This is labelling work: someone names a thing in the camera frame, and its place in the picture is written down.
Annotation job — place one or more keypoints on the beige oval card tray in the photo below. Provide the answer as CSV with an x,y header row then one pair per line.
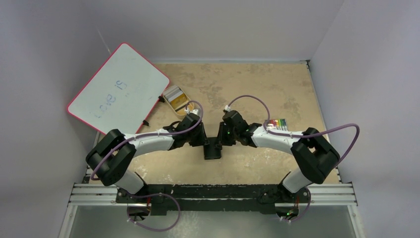
x,y
179,104

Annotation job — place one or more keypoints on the pack of coloured markers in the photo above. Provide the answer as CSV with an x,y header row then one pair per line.
x,y
277,124

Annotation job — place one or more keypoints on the aluminium frame rail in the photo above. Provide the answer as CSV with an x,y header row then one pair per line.
x,y
321,195

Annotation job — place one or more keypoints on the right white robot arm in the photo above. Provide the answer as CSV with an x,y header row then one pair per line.
x,y
314,155

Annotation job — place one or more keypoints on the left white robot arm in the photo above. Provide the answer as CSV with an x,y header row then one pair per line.
x,y
111,157

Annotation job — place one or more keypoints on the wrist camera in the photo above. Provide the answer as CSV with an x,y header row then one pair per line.
x,y
227,109
194,111

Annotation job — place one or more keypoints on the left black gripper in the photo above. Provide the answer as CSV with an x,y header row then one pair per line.
x,y
202,140

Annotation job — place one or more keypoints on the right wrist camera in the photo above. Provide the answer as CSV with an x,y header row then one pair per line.
x,y
227,109

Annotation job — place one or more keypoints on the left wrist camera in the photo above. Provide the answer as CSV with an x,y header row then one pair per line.
x,y
194,111

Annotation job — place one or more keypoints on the stack of credit cards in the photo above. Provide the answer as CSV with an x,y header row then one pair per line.
x,y
172,92

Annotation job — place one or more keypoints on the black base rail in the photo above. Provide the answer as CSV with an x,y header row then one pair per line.
x,y
263,198

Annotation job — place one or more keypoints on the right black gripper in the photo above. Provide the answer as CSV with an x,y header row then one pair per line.
x,y
219,142

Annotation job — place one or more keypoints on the white board with pink rim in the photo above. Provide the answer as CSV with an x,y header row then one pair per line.
x,y
121,94

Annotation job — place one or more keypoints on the black card holder wallet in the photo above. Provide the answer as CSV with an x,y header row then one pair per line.
x,y
213,149

